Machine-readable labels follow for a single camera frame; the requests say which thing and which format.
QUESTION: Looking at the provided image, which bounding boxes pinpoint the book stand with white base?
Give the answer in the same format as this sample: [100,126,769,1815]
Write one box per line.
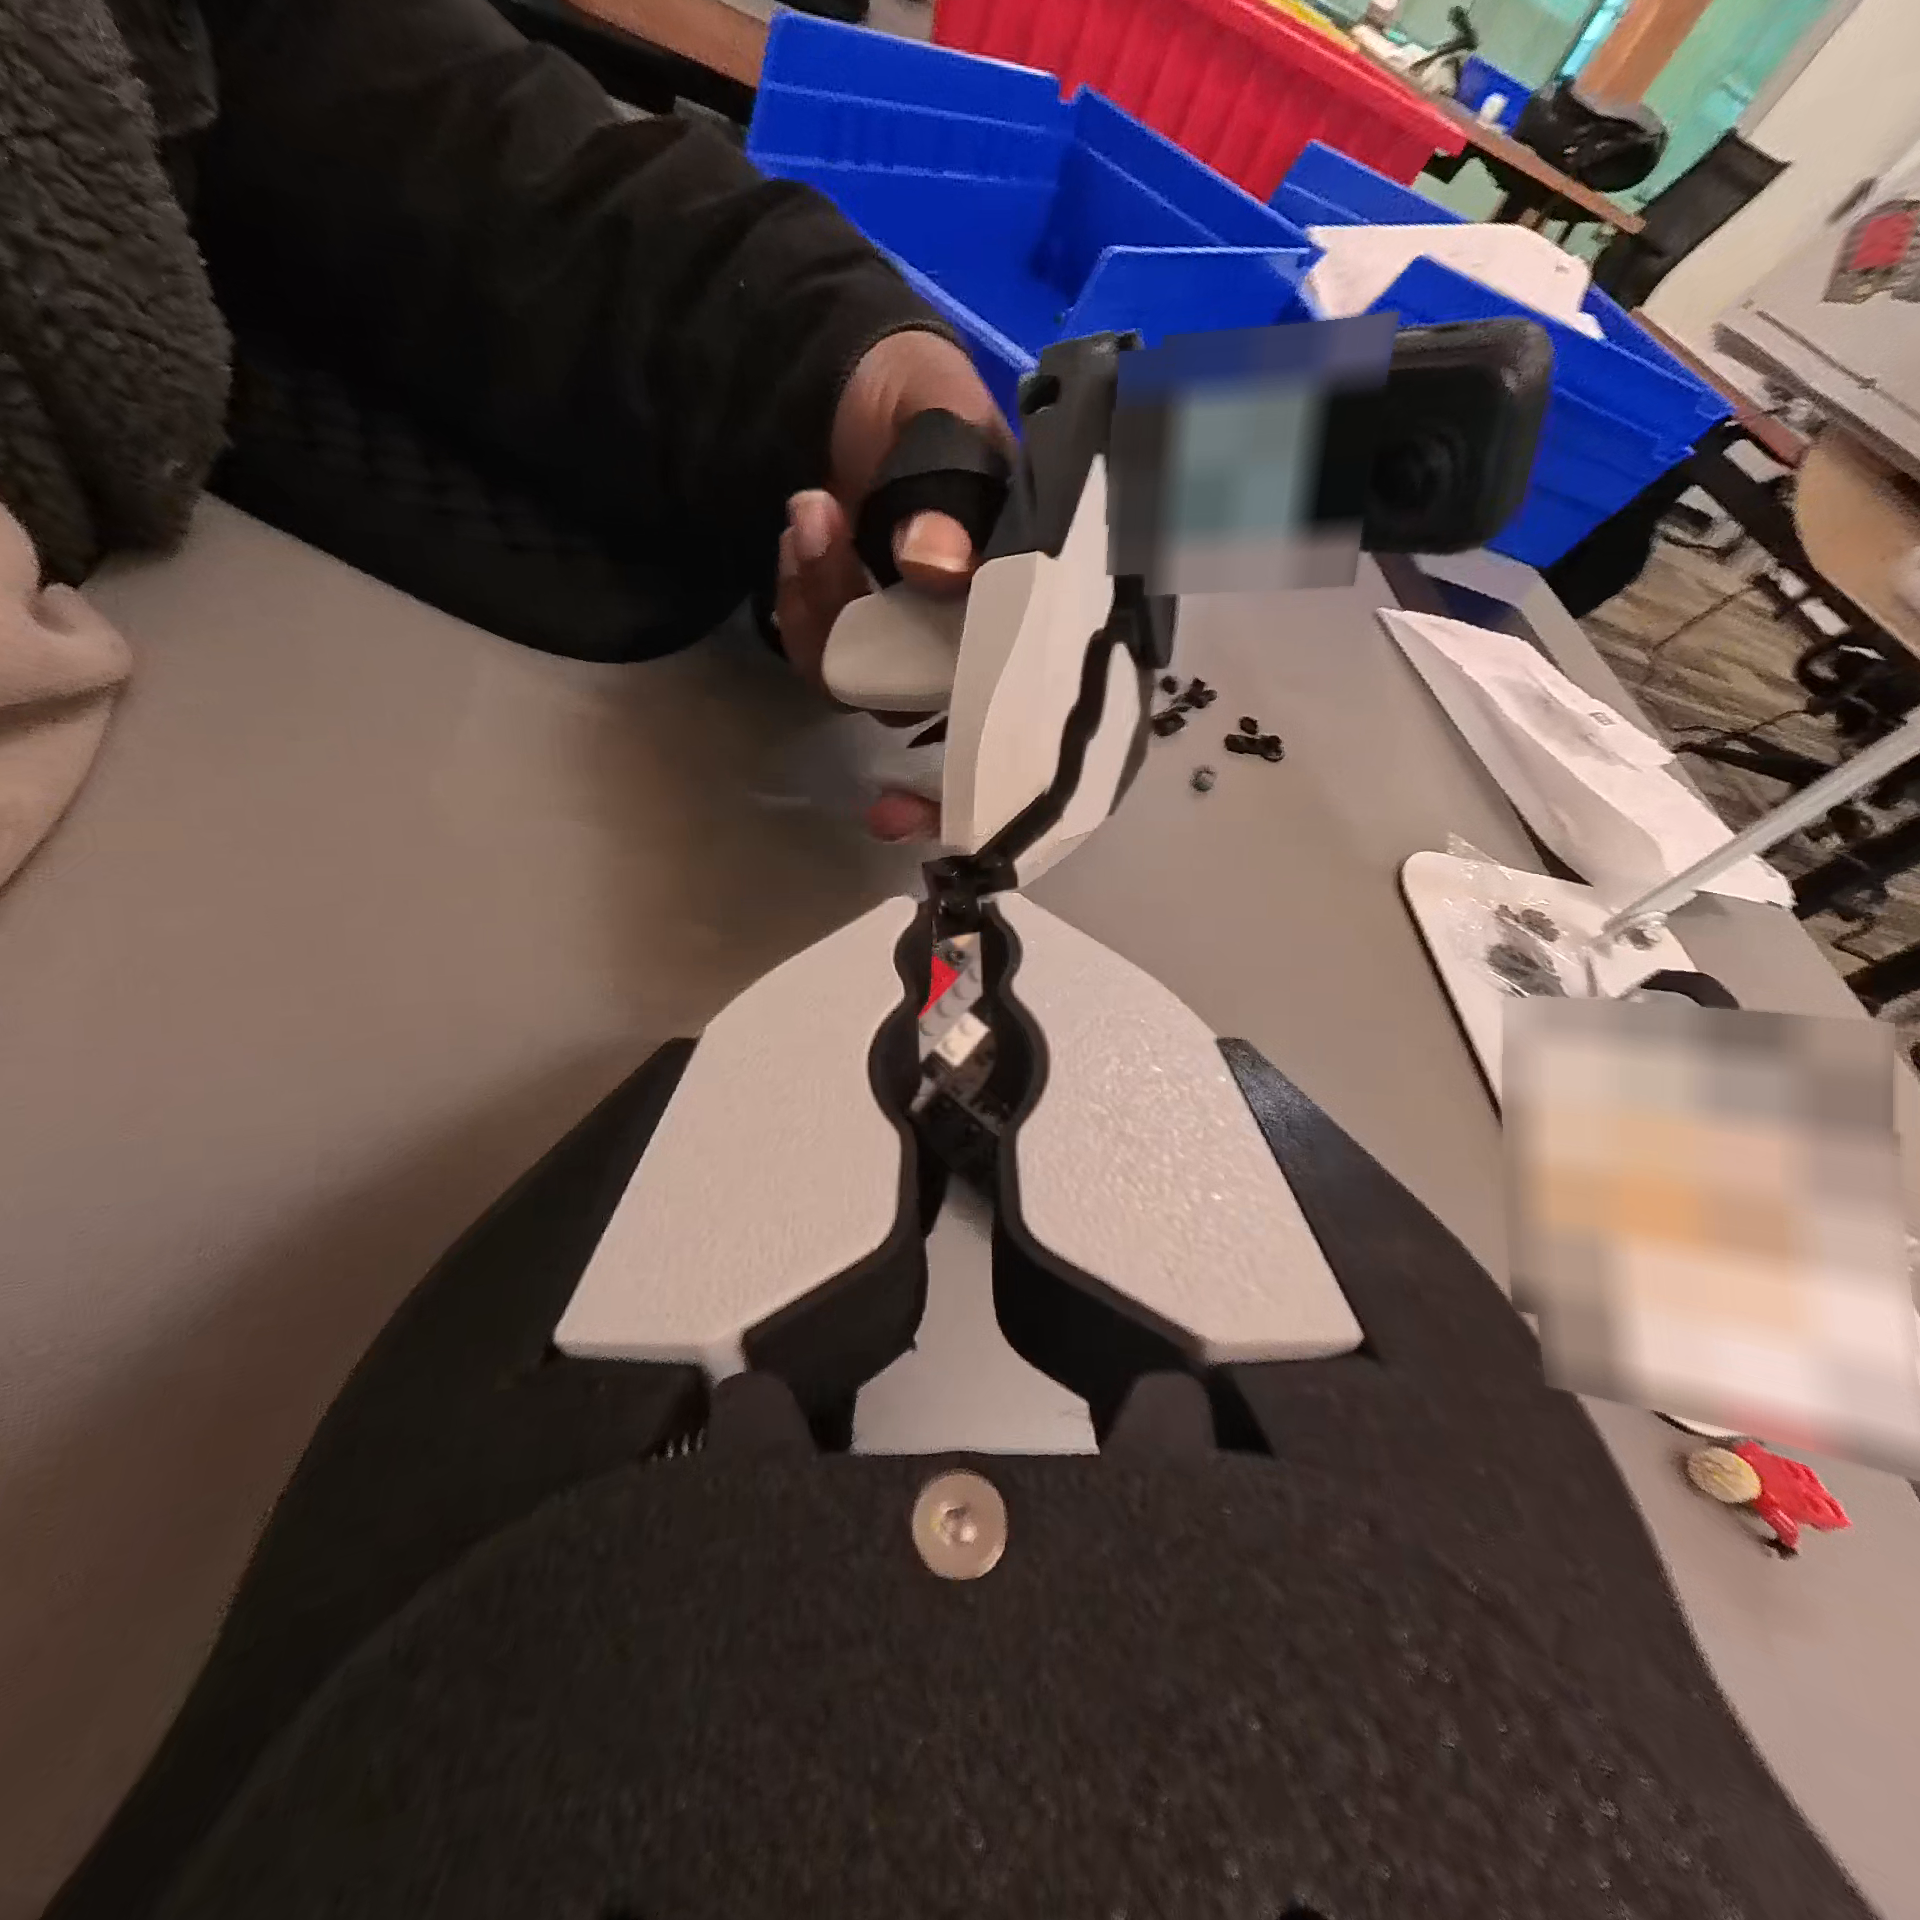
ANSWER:
[1396,439,1920,1449]

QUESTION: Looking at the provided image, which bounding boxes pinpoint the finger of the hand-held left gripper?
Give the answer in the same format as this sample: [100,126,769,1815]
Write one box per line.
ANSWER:
[940,452,1123,858]
[993,644,1156,891]

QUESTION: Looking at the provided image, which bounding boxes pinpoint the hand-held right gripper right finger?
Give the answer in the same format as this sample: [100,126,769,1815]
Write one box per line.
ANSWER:
[988,893,1369,1365]

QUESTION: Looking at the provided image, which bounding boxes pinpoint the toy brick car model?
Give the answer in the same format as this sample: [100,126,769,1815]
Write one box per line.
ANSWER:
[898,908,1009,1180]

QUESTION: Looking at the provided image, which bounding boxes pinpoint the black office chair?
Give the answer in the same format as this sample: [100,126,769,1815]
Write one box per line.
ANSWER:
[1587,126,1792,313]

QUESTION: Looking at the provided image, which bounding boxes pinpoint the white paper bag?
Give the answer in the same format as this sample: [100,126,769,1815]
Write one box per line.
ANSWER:
[1376,607,1797,910]

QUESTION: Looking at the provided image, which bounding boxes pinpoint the black bag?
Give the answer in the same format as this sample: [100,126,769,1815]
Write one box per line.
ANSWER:
[1510,75,1667,194]

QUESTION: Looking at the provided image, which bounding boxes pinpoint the beige garment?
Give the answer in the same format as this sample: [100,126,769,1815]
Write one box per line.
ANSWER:
[0,504,138,891]

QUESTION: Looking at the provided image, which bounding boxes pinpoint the red plastic bin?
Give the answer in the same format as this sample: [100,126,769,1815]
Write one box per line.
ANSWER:
[930,0,1472,201]

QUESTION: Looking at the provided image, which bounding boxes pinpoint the scattered small black pieces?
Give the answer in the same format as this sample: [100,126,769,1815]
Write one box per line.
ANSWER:
[1147,674,1294,795]

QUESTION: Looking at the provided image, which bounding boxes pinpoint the small red studded piece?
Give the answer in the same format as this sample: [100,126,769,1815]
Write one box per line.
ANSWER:
[1731,1440,1850,1558]

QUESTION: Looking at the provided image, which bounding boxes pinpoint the blue plastic bin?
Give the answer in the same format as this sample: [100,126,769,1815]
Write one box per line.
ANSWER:
[1036,87,1329,343]
[744,12,1083,397]
[1274,139,1784,572]

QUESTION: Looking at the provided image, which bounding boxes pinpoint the clear bag of dark pieces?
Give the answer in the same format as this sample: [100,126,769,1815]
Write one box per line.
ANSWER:
[1443,833,1580,1003]

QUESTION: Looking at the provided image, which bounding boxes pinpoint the person's left forearm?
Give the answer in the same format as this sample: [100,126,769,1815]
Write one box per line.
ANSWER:
[203,0,969,667]

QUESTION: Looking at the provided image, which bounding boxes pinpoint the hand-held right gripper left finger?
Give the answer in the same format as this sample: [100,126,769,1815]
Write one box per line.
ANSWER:
[554,893,925,1357]

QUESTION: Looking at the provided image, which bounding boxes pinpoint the person's left hand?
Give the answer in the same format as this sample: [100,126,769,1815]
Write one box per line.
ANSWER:
[769,328,1016,844]

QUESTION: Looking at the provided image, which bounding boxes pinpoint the white paper sheet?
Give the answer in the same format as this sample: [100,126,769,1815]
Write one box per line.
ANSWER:
[1304,222,1608,343]

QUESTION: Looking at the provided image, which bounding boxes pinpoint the wooden table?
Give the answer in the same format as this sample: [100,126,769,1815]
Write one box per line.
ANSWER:
[1341,0,1646,238]

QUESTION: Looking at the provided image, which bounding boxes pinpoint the building instruction booklet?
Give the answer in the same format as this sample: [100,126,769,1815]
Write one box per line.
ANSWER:
[1712,173,1920,487]

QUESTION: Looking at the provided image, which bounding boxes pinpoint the wooden pillar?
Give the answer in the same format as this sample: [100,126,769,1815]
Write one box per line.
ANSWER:
[1575,0,1718,98]

